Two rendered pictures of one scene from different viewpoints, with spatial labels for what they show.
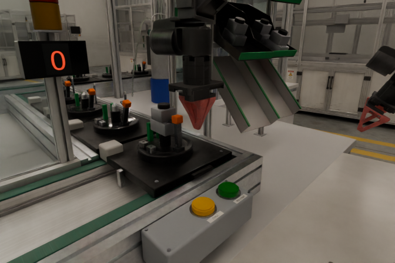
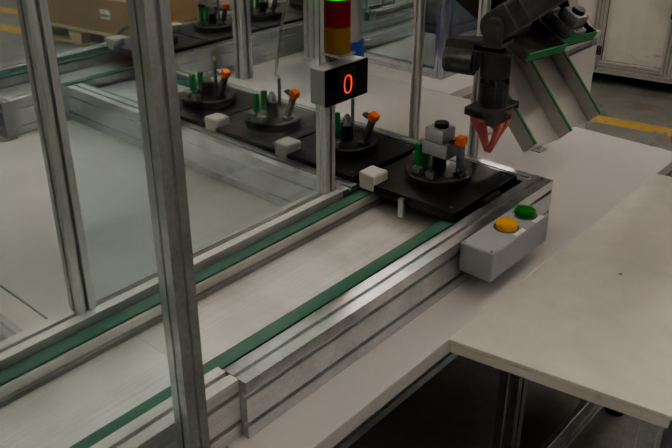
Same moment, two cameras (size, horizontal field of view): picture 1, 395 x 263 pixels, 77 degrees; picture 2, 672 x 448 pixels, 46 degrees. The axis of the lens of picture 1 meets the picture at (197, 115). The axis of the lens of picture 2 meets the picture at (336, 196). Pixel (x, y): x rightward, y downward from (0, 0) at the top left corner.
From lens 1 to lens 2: 1.09 m
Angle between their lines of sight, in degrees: 10
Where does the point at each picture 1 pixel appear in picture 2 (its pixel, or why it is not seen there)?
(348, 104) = not seen: outside the picture
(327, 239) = (619, 258)
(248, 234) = (542, 258)
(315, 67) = not seen: outside the picture
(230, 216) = (530, 233)
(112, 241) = (443, 249)
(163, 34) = (460, 56)
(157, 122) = (435, 144)
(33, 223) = (340, 249)
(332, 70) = not seen: outside the picture
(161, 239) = (482, 246)
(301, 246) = (594, 264)
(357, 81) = not seen: outside the picture
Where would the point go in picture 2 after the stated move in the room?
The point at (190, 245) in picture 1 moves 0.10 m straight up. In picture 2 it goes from (504, 250) to (509, 201)
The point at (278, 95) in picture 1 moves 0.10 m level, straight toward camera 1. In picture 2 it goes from (569, 93) to (569, 106)
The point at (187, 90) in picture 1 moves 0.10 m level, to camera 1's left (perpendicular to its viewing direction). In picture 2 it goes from (490, 116) to (437, 117)
